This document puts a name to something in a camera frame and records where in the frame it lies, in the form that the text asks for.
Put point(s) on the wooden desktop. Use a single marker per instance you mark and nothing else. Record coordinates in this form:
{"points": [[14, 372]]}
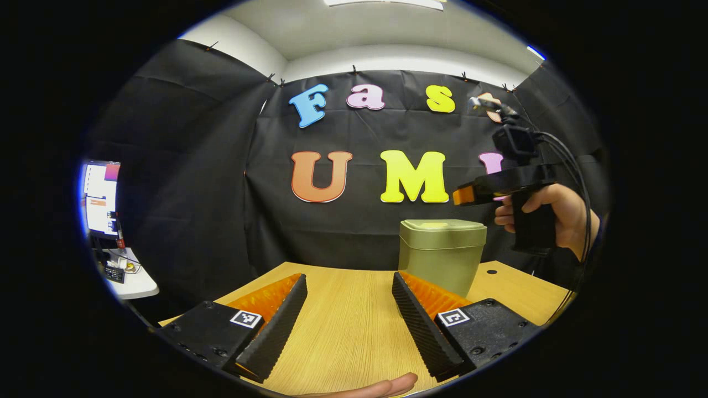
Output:
{"points": [[343, 320]]}

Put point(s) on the small red bottle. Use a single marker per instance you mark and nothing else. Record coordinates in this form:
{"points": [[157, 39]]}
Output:
{"points": [[120, 235]]}

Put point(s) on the ceiling light panel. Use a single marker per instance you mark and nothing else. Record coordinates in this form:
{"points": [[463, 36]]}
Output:
{"points": [[535, 52], [387, 3]]}

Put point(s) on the white side table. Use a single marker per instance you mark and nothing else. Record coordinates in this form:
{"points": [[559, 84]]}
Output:
{"points": [[138, 284]]}

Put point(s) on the green desktop garbage bin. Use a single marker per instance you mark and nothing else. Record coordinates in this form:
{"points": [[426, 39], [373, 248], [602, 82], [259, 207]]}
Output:
{"points": [[442, 254]]}

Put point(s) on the computer monitor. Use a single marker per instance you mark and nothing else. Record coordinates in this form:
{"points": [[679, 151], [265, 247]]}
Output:
{"points": [[102, 199]]}

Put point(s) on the black backdrop cloth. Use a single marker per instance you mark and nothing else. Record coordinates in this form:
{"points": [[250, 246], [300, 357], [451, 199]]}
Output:
{"points": [[221, 193]]}

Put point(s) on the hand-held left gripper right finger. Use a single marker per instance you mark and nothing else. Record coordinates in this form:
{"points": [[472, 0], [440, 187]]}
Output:
{"points": [[423, 331]]}

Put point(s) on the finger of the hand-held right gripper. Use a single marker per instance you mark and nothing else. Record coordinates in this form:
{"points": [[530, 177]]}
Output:
{"points": [[463, 195]]}

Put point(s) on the black keyboard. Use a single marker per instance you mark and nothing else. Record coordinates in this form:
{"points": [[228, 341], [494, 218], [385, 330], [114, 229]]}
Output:
{"points": [[115, 274]]}

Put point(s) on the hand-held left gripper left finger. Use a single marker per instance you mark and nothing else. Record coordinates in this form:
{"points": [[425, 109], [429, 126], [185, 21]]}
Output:
{"points": [[276, 331]]}

